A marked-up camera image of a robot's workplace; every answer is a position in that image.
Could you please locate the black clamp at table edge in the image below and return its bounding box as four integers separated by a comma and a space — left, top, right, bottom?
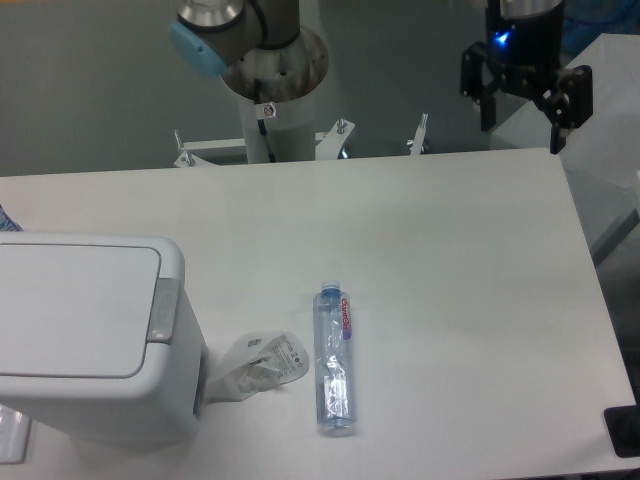
604, 405, 639, 458

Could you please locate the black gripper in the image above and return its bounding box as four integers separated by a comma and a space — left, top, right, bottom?
460, 1, 593, 154

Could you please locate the silver robot arm blue cap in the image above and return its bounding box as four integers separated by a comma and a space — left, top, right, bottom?
168, 1, 594, 163

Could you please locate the clear empty plastic bottle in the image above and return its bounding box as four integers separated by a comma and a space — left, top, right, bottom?
313, 280, 357, 437

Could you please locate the black cable on pedestal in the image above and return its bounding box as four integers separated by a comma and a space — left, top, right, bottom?
252, 77, 277, 163

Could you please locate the blue patterned object left edge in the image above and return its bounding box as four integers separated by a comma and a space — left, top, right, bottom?
0, 206, 22, 232

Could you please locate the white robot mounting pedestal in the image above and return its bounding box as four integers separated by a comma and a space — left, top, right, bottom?
219, 25, 330, 164

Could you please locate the white plastic trash can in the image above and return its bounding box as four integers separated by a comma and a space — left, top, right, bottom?
1, 232, 207, 444

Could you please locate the white bracket with bolts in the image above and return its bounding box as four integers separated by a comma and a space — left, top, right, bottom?
172, 113, 430, 169

